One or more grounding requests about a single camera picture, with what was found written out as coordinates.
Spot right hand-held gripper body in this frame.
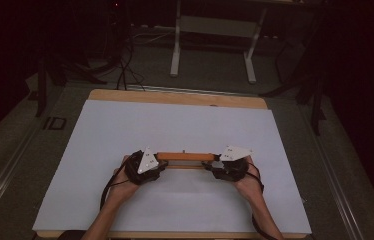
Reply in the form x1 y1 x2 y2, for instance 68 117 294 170
210 145 254 183

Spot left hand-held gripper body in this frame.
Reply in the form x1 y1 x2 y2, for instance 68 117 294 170
123 146 163 187

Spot orange wooden stick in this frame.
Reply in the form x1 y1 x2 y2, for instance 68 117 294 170
156 151 217 170

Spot person's left hand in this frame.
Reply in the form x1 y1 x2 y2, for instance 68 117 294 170
109 155 141 202

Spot person's right hand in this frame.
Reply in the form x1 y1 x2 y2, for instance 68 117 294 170
233 156 265 202

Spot white table mat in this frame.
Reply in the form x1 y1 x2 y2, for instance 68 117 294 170
32 99 313 235

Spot black floor socket plate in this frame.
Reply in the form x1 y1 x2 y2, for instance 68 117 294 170
42 116 67 131

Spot black metal stand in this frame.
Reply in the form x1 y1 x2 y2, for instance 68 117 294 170
34 54 108 118
260 39 329 137

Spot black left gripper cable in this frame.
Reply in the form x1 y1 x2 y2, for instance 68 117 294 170
99 156 133 212

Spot black floor cables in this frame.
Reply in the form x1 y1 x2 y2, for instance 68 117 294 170
114 31 147 92

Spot metal floor rail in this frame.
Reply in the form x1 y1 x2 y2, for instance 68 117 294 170
304 106 368 240
0 99 61 228

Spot white metal desk frame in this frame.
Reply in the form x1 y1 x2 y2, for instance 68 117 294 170
169 0 268 85

